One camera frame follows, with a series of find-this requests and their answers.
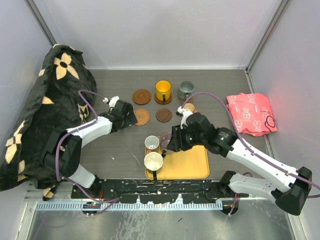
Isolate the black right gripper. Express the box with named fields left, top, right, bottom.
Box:
left=166, top=123, right=206, bottom=152

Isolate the light woven coaster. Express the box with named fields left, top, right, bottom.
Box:
left=134, top=108, right=150, bottom=126

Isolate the small orange cup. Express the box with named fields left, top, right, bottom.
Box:
left=183, top=102, right=196, bottom=113

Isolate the purple glass mug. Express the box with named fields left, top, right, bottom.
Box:
left=159, top=132, right=175, bottom=158

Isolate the dark walnut coaster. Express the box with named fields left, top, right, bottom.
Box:
left=155, top=108, right=172, bottom=123

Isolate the dark brown ringed coaster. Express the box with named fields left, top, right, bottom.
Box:
left=154, top=94, right=173, bottom=105

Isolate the grey mug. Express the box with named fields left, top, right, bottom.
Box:
left=177, top=81, right=195, bottom=102

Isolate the yellow mug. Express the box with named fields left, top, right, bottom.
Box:
left=155, top=80, right=172, bottom=102

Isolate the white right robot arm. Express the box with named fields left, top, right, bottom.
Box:
left=167, top=107, right=312, bottom=216

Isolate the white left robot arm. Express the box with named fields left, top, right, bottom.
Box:
left=41, top=96, right=138, bottom=198

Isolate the yellow plastic tray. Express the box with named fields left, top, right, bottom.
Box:
left=156, top=145, right=210, bottom=180

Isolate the small white mug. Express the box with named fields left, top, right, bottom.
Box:
left=144, top=135, right=160, bottom=153

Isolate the large white mug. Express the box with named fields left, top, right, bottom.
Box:
left=144, top=152, right=164, bottom=181

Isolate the black floral plush blanket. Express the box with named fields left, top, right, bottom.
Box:
left=0, top=44, right=97, bottom=201

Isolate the pink patterned plastic package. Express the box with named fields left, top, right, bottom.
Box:
left=226, top=93, right=278, bottom=137

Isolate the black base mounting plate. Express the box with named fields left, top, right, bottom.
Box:
left=86, top=179, right=235, bottom=204

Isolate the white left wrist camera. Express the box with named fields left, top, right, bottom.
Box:
left=102, top=96, right=120, bottom=108

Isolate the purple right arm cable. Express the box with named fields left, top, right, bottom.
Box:
left=181, top=91, right=320, bottom=216

